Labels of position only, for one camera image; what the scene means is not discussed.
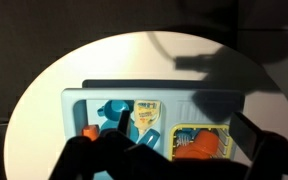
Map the blue toy mug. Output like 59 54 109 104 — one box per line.
96 99 131 123

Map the orange toy tumbler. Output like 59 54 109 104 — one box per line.
81 123 101 142

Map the cream toy detergent bottle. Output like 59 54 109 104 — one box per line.
132 100 162 136

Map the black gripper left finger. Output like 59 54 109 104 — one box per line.
48 109 172 180

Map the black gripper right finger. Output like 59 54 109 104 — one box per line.
229 111 288 180

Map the orange toy plate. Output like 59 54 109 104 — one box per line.
173 145 198 161

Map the orange toy mug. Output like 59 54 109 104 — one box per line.
183 129 221 160

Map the blue toy tumbler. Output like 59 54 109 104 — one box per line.
136 128 161 150

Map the light blue toy sink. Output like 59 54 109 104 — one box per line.
60 87 246 180

